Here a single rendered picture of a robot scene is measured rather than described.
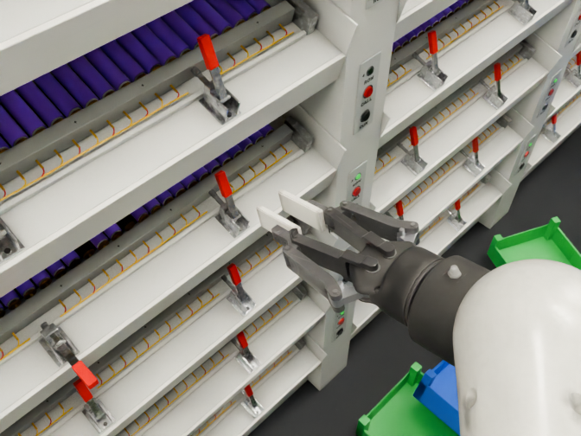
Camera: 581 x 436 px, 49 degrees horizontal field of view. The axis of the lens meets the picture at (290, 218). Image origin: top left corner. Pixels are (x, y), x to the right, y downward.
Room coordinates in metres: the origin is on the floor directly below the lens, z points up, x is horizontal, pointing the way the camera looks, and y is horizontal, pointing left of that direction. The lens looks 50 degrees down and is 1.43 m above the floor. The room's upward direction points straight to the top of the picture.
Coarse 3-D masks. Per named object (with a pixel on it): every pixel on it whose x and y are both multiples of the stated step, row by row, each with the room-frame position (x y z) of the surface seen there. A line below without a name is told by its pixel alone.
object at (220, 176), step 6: (216, 174) 0.56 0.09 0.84; (222, 174) 0.56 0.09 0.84; (216, 180) 0.55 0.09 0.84; (222, 180) 0.55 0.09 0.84; (222, 186) 0.55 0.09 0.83; (228, 186) 0.55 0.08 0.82; (222, 192) 0.55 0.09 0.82; (228, 192) 0.55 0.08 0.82; (228, 198) 0.55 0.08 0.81; (228, 204) 0.54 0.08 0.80; (234, 204) 0.55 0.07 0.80; (234, 210) 0.54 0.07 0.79; (234, 216) 0.54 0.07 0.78
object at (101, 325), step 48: (288, 144) 0.68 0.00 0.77; (336, 144) 0.65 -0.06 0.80; (192, 240) 0.51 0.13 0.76; (240, 240) 0.52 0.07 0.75; (96, 288) 0.44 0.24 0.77; (144, 288) 0.44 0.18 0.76; (192, 288) 0.47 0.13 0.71; (96, 336) 0.38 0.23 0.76; (0, 384) 0.31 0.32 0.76; (48, 384) 0.32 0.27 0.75; (0, 432) 0.28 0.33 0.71
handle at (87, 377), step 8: (56, 344) 0.35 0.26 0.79; (64, 344) 0.35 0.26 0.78; (64, 352) 0.34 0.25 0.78; (72, 352) 0.34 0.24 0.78; (72, 360) 0.33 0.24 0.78; (72, 368) 0.32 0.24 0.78; (80, 368) 0.32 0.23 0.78; (80, 376) 0.31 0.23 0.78; (88, 376) 0.31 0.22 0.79; (88, 384) 0.30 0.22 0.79; (96, 384) 0.30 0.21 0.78
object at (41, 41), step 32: (0, 0) 0.43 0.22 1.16; (32, 0) 0.43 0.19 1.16; (64, 0) 0.44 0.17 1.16; (96, 0) 0.45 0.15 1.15; (128, 0) 0.46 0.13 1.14; (160, 0) 0.49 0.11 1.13; (192, 0) 0.52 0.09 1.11; (0, 32) 0.40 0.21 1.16; (32, 32) 0.40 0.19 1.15; (64, 32) 0.42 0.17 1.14; (96, 32) 0.44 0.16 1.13; (128, 32) 0.47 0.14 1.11; (0, 64) 0.38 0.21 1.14; (32, 64) 0.40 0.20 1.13
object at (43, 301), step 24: (264, 144) 0.66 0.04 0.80; (240, 168) 0.61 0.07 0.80; (192, 192) 0.57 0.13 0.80; (168, 216) 0.53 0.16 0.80; (120, 240) 0.49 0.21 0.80; (144, 240) 0.50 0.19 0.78; (96, 264) 0.45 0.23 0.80; (120, 264) 0.46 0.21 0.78; (48, 288) 0.42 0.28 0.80; (72, 288) 0.42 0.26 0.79; (24, 312) 0.38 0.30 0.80; (0, 336) 0.36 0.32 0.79; (0, 360) 0.34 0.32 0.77
